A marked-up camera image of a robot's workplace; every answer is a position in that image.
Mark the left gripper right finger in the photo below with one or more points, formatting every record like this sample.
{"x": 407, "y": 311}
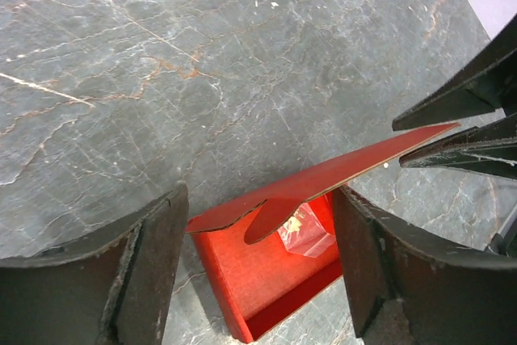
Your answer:
{"x": 406, "y": 285}

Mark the small clear plastic packet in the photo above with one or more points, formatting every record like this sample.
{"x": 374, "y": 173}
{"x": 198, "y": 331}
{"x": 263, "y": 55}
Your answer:
{"x": 303, "y": 233}

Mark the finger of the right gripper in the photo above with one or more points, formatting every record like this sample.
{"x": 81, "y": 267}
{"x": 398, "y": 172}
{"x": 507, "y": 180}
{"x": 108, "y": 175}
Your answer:
{"x": 488, "y": 150}
{"x": 485, "y": 84}

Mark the red paper box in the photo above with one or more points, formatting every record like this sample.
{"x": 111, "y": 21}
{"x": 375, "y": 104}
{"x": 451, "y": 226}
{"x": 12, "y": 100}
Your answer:
{"x": 270, "y": 251}

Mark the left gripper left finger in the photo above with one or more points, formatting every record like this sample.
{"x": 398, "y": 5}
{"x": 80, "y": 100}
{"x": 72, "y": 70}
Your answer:
{"x": 110, "y": 286}

